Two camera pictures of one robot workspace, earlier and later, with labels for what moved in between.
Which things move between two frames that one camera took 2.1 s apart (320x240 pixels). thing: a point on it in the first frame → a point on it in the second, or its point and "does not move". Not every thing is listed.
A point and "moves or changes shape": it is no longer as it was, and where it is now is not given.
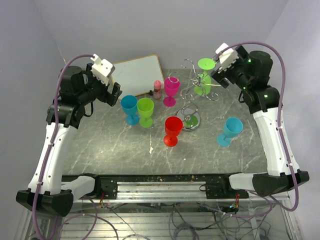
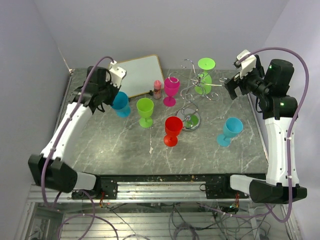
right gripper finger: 222,81 → 235,93
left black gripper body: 101,92 does not move
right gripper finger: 216,70 → 231,83
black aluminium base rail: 183,187 does not move
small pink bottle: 157,91 does not move
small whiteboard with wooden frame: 136,76 does not move
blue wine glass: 129,104 moves or changes shape
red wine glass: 173,126 does not move
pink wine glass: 171,85 does not move
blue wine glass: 232,126 does not move
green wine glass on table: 145,108 does not move
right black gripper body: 230,73 → 250,82
